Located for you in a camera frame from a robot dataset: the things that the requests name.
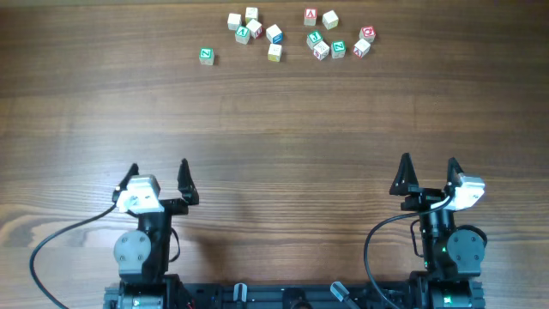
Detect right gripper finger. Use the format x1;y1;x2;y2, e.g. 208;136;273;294
389;153;419;196
447;157;463;185

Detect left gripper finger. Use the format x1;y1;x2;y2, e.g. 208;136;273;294
117;163;139;191
178;159;200;206

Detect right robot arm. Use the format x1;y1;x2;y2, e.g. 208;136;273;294
389;153;487;309

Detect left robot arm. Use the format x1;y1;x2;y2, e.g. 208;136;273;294
103;159;199;309

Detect green Z block far left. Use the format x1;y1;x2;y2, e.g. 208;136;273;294
199;47;215;65

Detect green z block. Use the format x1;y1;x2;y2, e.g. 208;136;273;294
330;40;347;58
199;47;215;65

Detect red A sided block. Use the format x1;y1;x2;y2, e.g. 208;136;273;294
353;39;371;58

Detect green Z block right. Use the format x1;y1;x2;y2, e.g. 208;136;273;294
330;40;347;58

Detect red O letter block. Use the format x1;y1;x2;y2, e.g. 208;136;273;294
359;26;377;43

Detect red sided picture block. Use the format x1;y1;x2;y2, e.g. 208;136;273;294
313;40;330;61

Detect green A letter block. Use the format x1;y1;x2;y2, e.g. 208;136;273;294
235;26;250;45

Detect yellow sided picture block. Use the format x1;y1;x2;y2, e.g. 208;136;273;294
268;44;282;62

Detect red sided wooden block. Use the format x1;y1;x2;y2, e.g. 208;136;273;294
246;19;263;39

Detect plain wooden block top left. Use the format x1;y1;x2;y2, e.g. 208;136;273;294
227;13;242;31

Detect green J letter block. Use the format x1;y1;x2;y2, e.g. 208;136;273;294
306;30;323;50

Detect blue sided wooden block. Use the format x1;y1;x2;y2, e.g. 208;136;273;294
266;24;283;44

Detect yellow S wooden block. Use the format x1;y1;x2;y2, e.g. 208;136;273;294
323;10;339;30

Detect wooden block yellow sided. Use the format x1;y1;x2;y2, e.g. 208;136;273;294
244;7;259;23

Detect red A letter block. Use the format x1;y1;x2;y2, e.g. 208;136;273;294
304;8;317;26

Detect right camera cable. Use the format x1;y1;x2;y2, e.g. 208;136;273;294
363;195;455;309

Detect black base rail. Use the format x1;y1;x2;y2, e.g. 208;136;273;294
103;281;486;309

